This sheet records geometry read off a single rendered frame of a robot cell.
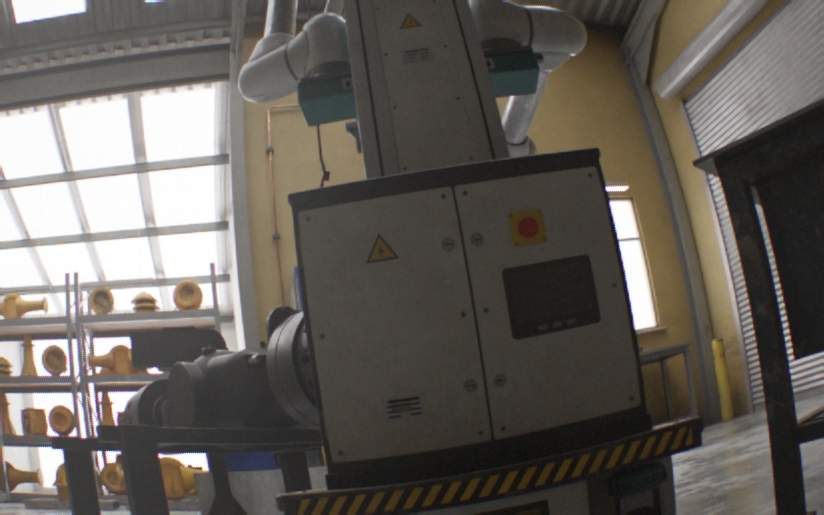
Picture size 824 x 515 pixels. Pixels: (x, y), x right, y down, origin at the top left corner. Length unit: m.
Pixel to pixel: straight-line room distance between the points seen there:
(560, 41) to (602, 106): 7.74
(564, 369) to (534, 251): 0.21
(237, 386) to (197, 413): 0.35
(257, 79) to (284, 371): 1.37
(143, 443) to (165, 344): 2.22
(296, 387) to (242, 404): 0.67
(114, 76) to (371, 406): 7.99
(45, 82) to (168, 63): 1.76
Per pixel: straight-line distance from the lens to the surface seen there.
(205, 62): 8.90
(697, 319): 9.48
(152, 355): 5.43
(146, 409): 5.09
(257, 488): 5.47
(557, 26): 2.18
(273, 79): 2.17
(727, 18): 8.36
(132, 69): 8.97
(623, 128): 9.91
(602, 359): 1.23
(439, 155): 1.78
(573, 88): 9.83
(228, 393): 3.81
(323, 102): 2.01
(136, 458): 3.28
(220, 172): 11.61
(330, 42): 2.08
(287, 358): 3.09
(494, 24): 2.09
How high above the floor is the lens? 0.34
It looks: 17 degrees up
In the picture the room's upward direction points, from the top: 9 degrees counter-clockwise
